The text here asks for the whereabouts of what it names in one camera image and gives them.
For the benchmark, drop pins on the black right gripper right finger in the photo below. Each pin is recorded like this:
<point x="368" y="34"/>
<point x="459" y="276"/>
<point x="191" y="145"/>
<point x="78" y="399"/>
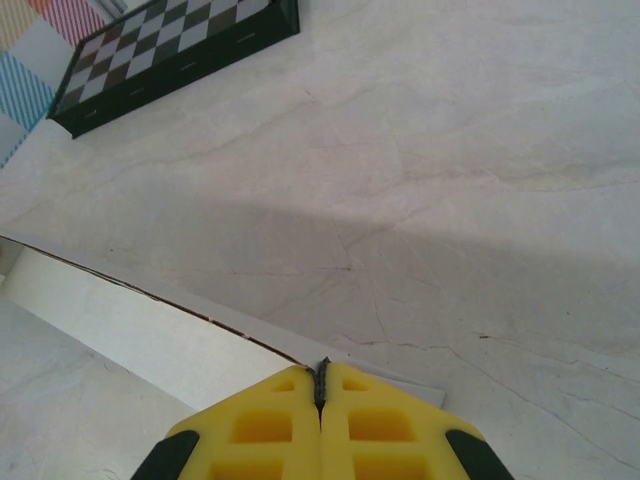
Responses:
<point x="400" y="440"/>

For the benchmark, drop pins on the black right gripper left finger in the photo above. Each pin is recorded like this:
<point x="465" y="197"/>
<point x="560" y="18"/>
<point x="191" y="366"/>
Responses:
<point x="250" y="440"/>

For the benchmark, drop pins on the white paper box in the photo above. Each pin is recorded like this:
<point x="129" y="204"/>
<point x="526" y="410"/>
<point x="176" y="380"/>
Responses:
<point x="125" y="330"/>

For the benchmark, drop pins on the black and grey checkerboard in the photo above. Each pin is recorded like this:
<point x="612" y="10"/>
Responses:
<point x="165" y="55"/>

